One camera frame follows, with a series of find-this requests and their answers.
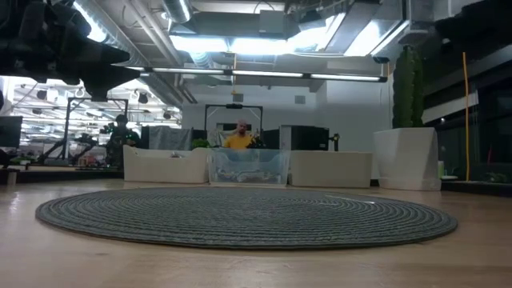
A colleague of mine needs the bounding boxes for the white plastic bin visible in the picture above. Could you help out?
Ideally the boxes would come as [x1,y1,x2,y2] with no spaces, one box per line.
[122,144,210,185]

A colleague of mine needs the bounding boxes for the black side desk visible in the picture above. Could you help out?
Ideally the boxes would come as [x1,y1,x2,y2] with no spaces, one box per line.
[440,179,512,198]

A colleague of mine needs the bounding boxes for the yellow power cable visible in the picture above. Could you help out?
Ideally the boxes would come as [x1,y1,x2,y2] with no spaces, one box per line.
[462,51,472,182]

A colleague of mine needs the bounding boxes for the grey plastic bin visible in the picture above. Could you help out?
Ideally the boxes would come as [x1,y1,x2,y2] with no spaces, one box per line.
[288,150,374,189]

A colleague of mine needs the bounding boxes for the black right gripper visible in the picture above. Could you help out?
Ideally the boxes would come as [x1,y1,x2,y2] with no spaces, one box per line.
[434,0,512,42]

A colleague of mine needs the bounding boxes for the green cactus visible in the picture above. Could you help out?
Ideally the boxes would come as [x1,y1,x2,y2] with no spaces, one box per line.
[391,44,426,130]

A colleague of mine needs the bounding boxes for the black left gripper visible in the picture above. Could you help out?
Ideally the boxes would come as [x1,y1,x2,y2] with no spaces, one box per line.
[0,0,142,102]

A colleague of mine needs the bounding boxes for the clear plastic bin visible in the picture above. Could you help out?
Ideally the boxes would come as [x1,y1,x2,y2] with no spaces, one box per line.
[207,147,291,186]

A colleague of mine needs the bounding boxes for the dark background table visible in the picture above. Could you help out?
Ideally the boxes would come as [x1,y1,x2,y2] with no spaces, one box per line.
[0,166,124,186]

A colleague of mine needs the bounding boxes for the black metal rig frame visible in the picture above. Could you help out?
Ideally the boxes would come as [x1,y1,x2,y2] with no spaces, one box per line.
[204,103,264,150]
[65,96,130,162]

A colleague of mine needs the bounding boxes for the long ceiling light bar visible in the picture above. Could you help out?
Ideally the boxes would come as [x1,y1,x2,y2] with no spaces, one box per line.
[126,63,388,83]

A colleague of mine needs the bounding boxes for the grey partition panel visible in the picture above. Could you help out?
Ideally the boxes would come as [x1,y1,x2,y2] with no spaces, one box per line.
[148,125,194,152]

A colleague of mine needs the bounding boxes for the round grey woven mat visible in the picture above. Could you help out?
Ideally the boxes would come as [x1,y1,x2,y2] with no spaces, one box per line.
[34,186,458,251]

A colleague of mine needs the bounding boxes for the white plant pot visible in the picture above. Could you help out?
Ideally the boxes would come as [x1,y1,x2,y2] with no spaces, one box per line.
[372,126,442,192]

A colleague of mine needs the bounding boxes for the silver ventilation duct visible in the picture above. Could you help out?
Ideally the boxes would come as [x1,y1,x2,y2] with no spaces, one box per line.
[161,0,194,25]

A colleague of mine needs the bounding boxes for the person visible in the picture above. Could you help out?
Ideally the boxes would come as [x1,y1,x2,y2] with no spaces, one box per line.
[104,114,142,168]
[222,118,257,150]

